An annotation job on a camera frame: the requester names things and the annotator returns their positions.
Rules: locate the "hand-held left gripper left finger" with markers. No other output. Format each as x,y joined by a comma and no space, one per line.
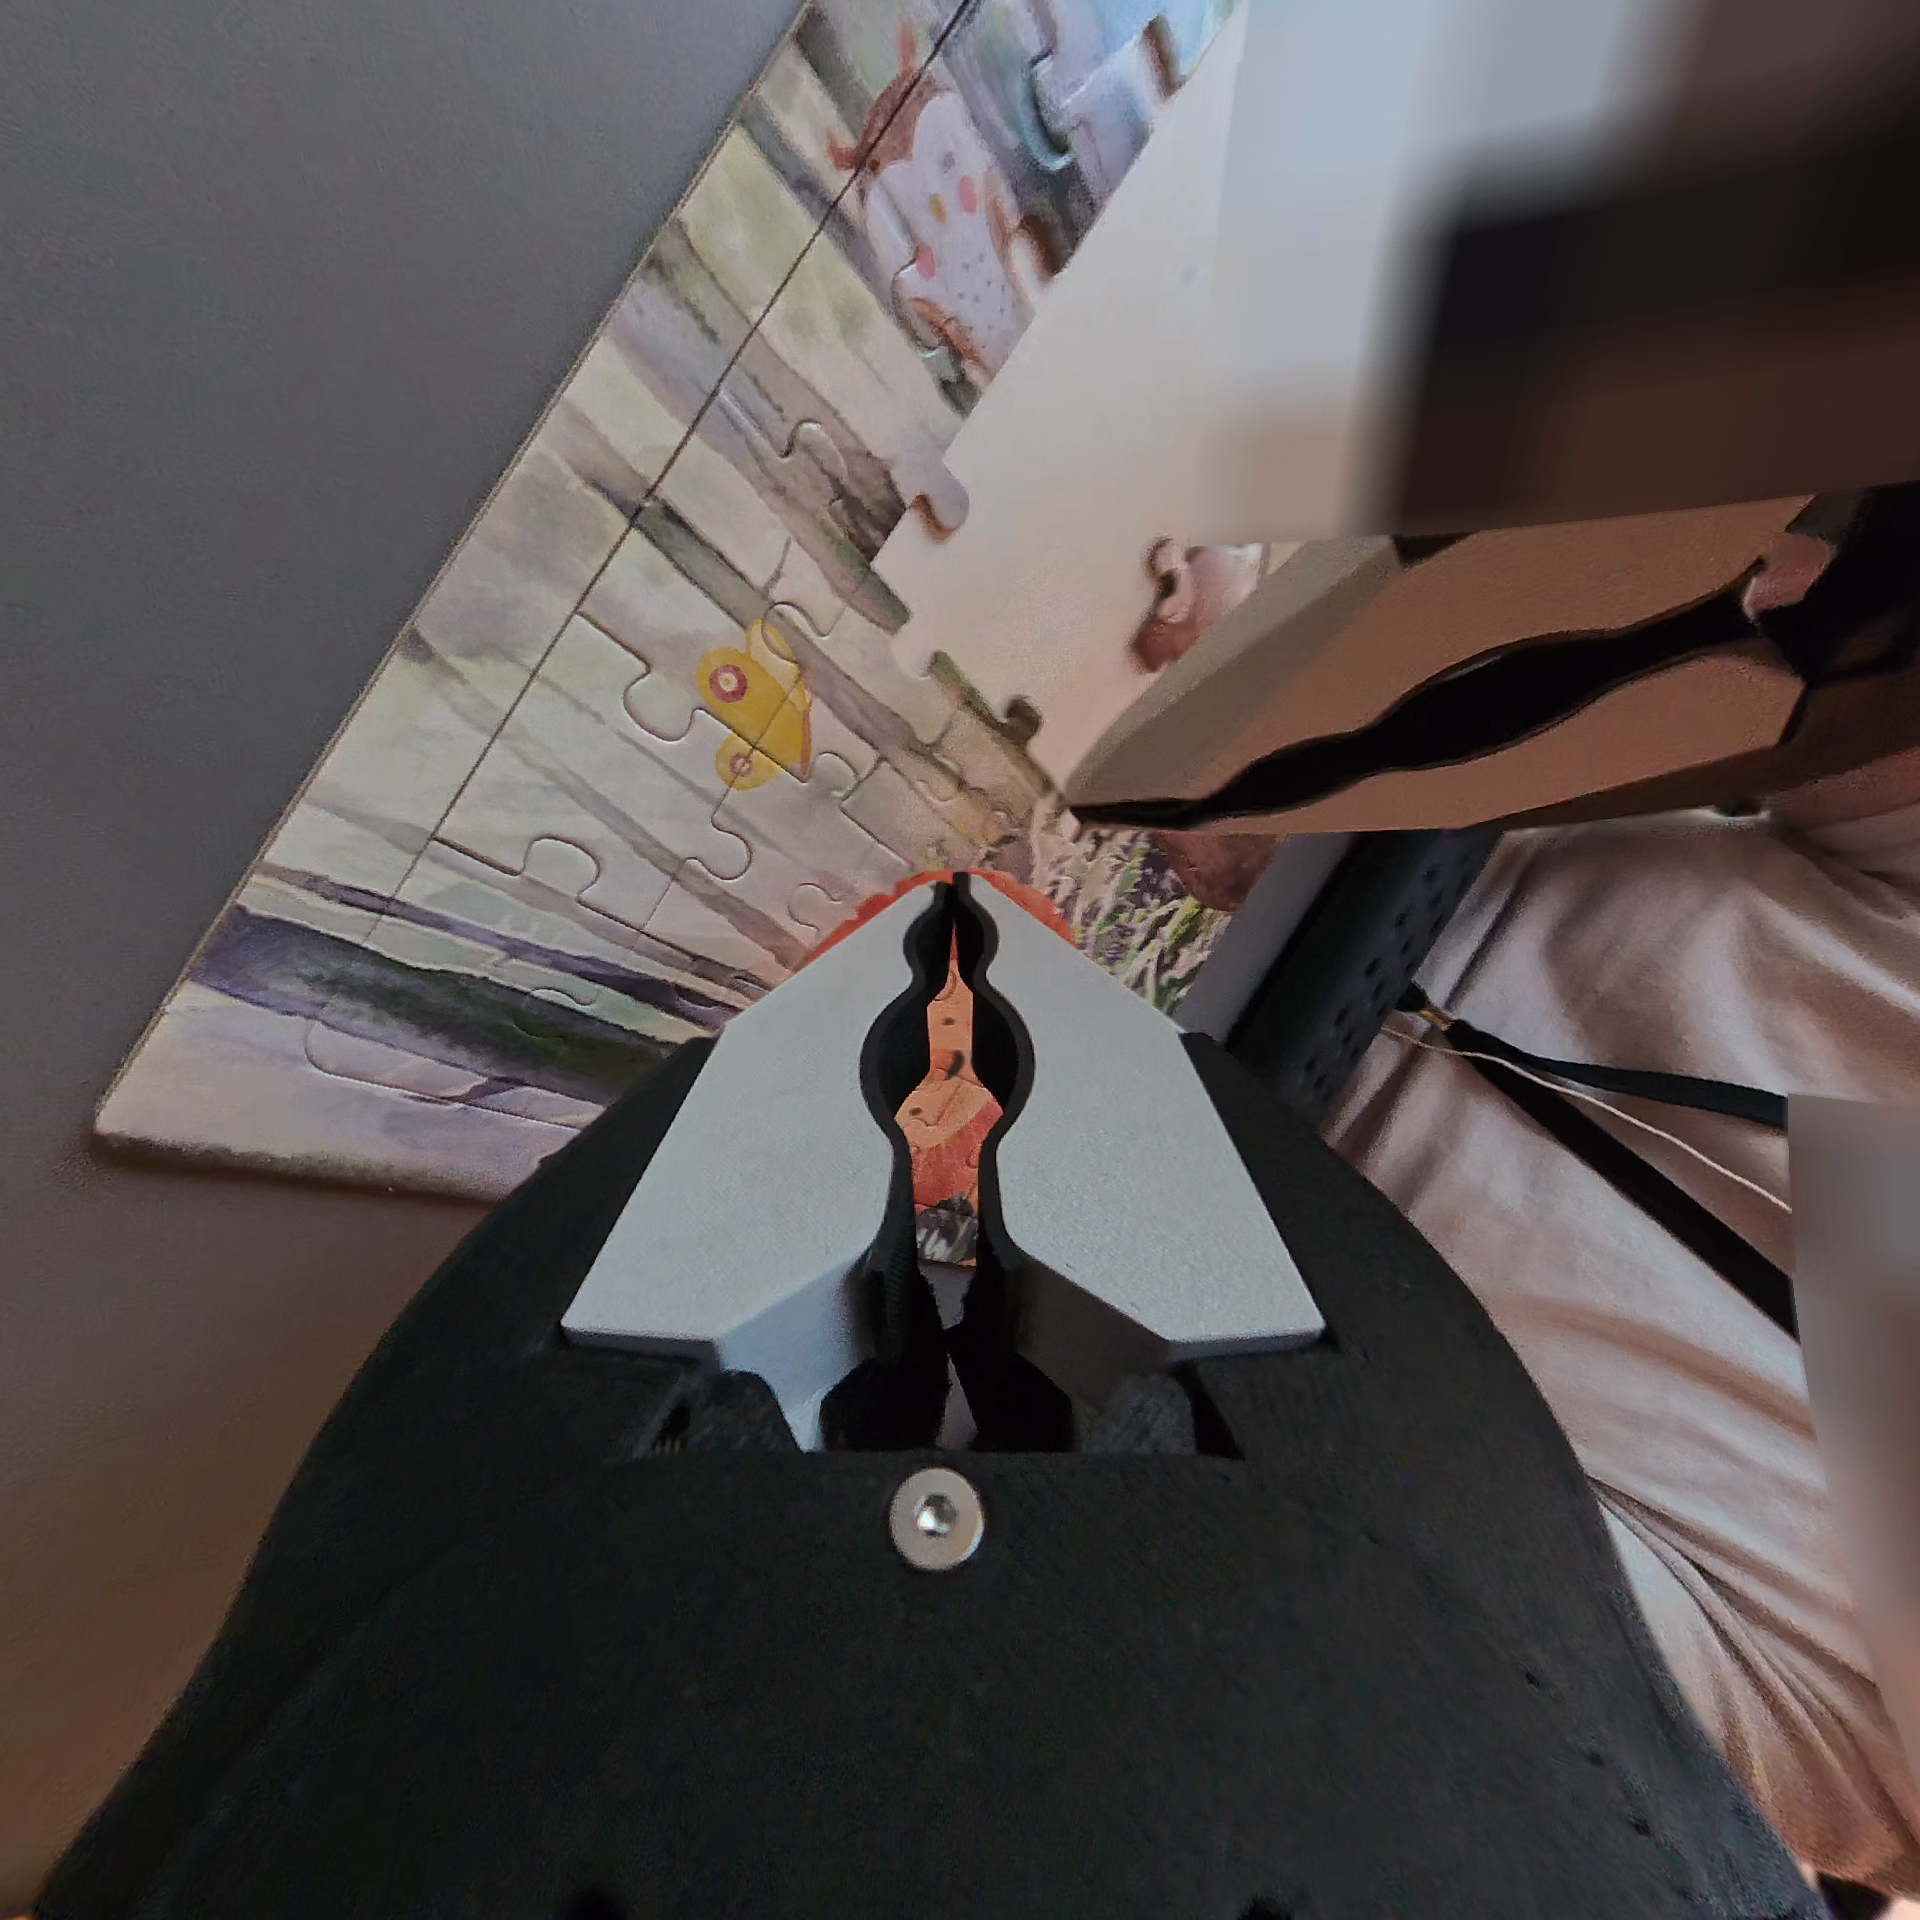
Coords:
737,1202

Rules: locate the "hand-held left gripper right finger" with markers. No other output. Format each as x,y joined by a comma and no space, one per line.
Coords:
1155,1202

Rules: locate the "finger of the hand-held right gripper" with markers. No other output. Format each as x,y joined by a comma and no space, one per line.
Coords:
1500,587
1575,744

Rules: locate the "partly assembled jigsaw puzzle board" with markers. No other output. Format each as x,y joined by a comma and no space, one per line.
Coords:
601,751

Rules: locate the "grey desk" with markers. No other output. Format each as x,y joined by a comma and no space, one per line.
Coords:
226,450

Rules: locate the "black mesh chair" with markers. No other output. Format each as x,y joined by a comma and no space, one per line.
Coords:
1351,976

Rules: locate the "person's white shirt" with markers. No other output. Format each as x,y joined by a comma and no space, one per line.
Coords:
1575,1277

